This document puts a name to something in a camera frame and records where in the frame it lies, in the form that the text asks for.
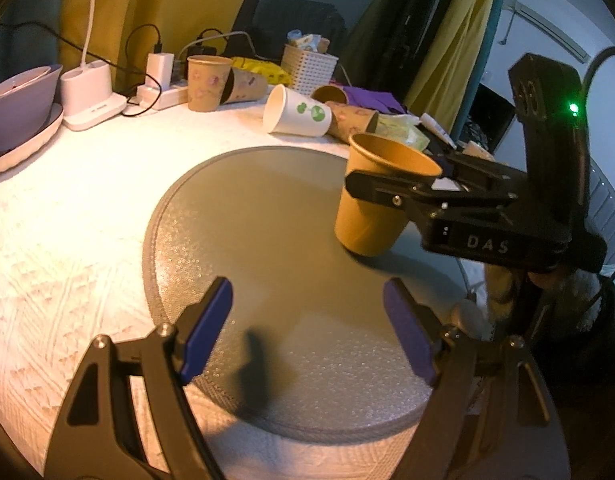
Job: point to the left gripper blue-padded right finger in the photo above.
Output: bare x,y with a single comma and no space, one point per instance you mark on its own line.
444,357

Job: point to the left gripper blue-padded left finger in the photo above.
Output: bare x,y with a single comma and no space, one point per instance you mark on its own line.
172,355

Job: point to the plain brown paper cup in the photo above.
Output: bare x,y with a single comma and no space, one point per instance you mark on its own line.
370,216

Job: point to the brown cup with pink flowers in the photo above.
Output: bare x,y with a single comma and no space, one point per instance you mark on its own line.
347,120

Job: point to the white cup with green print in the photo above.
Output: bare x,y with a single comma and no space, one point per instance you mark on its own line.
288,112

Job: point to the lying floral brown cup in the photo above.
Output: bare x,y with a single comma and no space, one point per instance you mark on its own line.
243,86

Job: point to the upright floral brown cup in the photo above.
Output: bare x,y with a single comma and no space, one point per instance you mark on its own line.
207,76

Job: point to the black laptop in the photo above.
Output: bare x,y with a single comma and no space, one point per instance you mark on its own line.
488,120

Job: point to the white tube of cream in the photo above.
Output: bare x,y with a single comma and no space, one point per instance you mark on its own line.
437,130

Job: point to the yellow-green tissue pack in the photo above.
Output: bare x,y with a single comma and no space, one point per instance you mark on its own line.
403,128

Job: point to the yellow curtain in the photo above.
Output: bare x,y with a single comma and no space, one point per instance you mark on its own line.
441,82

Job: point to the grey round mat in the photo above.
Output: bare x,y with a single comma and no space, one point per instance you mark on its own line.
308,351

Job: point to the purple folded cloth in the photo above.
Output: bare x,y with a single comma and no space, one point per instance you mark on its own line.
383,102

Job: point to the white plastic lattice basket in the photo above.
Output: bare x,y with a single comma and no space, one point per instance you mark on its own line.
308,70

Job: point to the yellow plastic bag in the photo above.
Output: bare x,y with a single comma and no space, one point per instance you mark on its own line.
272,72

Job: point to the white power strip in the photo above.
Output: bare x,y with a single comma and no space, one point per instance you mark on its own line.
147,96

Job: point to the white ribbed dish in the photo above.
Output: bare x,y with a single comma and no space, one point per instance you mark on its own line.
21,153

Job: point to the white charging stand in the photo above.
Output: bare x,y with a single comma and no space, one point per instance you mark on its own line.
87,96

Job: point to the white charger adapter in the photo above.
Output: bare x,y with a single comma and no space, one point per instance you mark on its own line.
159,68

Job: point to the purple bowl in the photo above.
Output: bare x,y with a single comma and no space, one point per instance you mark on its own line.
25,103

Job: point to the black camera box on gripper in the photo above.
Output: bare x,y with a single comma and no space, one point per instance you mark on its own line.
547,95

